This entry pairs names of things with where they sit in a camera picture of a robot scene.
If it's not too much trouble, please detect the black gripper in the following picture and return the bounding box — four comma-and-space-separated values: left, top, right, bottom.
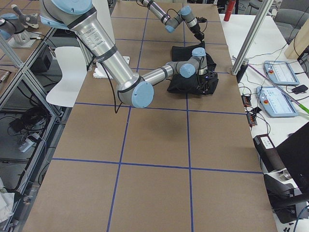
192, 25, 205, 41
197, 71, 216, 93

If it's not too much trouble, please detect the black graphic t-shirt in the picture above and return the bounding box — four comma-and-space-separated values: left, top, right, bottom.
167, 42, 219, 95

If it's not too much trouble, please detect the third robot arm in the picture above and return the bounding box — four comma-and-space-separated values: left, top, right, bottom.
0, 4, 39, 49

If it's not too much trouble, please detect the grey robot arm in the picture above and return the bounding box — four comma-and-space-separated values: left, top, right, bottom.
40, 0, 218, 108
136, 0, 207, 42

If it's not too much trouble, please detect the black bottle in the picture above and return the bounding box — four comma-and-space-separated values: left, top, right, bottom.
236, 58, 249, 84

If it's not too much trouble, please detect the red bottle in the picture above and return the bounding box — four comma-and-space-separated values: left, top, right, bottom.
224, 0, 236, 22

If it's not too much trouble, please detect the near teach pendant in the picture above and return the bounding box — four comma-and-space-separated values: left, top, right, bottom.
256, 86, 298, 118

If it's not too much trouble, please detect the teach pendant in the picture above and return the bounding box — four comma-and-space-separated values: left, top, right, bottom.
256, 86, 298, 118
264, 60, 299, 86

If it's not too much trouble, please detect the far teach pendant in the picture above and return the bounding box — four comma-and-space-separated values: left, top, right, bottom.
264, 60, 299, 86

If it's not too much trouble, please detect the black monitor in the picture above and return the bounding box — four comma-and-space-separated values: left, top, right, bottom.
276, 123, 309, 193

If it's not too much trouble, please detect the white chair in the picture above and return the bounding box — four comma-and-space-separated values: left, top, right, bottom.
46, 46, 87, 107

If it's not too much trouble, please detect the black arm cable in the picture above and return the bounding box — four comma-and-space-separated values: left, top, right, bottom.
166, 8, 208, 33
100, 60, 124, 114

